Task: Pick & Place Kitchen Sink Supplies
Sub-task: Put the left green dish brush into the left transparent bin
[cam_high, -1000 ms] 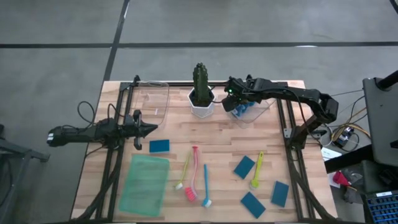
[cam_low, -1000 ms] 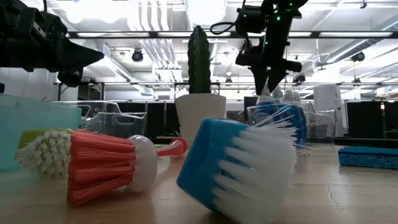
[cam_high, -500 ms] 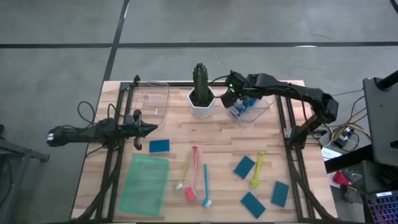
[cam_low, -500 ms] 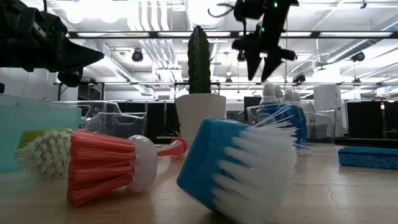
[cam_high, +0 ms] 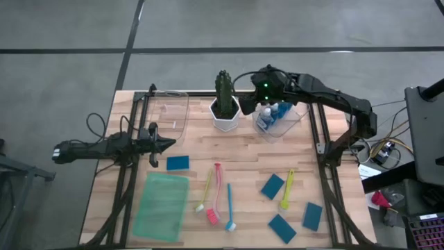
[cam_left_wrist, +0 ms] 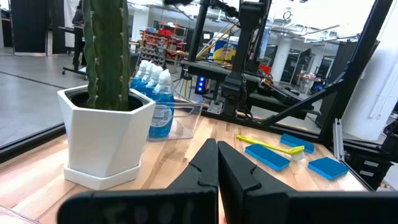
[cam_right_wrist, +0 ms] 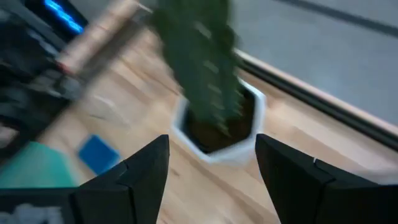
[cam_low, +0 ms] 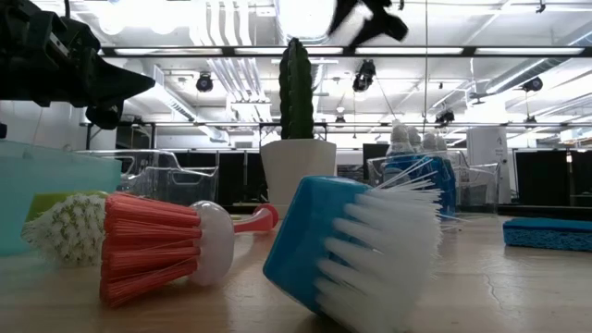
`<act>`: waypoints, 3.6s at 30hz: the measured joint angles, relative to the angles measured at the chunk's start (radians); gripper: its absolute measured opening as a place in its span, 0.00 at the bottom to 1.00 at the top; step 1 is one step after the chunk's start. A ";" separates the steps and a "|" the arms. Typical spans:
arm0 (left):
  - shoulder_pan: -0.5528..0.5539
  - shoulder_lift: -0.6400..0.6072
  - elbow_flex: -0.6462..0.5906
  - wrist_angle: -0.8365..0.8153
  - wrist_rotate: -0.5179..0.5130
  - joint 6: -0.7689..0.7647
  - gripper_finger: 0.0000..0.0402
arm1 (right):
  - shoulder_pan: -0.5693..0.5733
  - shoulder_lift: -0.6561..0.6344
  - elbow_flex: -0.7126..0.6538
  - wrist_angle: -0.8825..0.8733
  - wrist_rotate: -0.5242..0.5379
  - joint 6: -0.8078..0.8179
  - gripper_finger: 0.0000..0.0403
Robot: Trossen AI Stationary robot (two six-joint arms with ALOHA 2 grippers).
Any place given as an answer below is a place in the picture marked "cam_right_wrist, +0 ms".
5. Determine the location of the teal plastic bin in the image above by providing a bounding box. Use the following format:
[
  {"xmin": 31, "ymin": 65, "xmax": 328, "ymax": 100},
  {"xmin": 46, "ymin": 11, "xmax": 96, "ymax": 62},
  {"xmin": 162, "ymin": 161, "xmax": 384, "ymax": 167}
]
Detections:
[{"xmin": 0, "ymin": 141, "xmax": 78, "ymax": 189}]

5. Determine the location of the green cactus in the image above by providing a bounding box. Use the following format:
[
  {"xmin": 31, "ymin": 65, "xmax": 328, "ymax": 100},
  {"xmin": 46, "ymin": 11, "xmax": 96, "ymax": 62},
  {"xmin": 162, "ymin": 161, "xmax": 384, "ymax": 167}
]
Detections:
[{"xmin": 152, "ymin": 0, "xmax": 246, "ymax": 138}]

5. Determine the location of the blue sponge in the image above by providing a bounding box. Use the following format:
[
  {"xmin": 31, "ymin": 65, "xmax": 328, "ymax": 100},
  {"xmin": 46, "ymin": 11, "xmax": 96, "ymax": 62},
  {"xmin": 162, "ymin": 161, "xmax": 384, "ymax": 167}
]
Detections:
[{"xmin": 76, "ymin": 134, "xmax": 121, "ymax": 175}]

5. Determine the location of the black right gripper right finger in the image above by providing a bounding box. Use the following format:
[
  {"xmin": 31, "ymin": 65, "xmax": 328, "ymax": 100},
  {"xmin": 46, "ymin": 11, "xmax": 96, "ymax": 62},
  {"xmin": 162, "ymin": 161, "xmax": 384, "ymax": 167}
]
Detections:
[{"xmin": 255, "ymin": 134, "xmax": 379, "ymax": 224}]

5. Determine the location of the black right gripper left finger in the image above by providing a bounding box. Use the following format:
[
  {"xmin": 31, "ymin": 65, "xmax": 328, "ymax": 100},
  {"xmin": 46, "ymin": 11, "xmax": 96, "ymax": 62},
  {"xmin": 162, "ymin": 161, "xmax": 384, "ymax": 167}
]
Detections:
[{"xmin": 73, "ymin": 134, "xmax": 170, "ymax": 224}]

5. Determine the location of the blue glowing light strip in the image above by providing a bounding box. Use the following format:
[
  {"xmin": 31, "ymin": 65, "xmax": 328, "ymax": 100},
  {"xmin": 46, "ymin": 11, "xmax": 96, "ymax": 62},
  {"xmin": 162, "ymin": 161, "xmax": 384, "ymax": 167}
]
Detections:
[{"xmin": 42, "ymin": 0, "xmax": 85, "ymax": 34}]

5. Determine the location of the clear plastic bin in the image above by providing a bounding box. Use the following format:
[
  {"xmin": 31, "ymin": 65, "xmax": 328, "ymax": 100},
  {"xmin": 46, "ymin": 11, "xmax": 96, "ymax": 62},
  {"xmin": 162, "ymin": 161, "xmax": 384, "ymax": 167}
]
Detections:
[{"xmin": 77, "ymin": 46, "xmax": 181, "ymax": 134}]

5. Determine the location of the black metal table frame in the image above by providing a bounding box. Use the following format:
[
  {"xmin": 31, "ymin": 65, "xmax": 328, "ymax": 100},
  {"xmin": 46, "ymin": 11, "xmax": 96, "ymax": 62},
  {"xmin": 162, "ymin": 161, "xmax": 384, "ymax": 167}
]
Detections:
[{"xmin": 234, "ymin": 49, "xmax": 398, "ymax": 150}]

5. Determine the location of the white hexagonal plant pot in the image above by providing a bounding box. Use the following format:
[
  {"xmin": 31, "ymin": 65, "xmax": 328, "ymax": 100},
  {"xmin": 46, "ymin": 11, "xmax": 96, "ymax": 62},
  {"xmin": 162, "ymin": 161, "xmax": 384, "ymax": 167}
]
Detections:
[{"xmin": 170, "ymin": 79, "xmax": 267, "ymax": 166}]

